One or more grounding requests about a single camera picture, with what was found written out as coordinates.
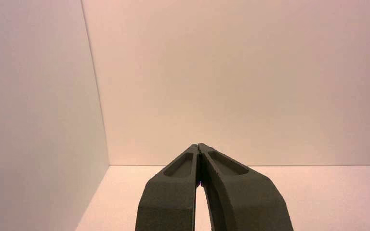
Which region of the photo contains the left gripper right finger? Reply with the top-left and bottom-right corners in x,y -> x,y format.
199,143 -> 294,231

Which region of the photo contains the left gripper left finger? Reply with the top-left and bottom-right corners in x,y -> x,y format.
135,144 -> 199,231

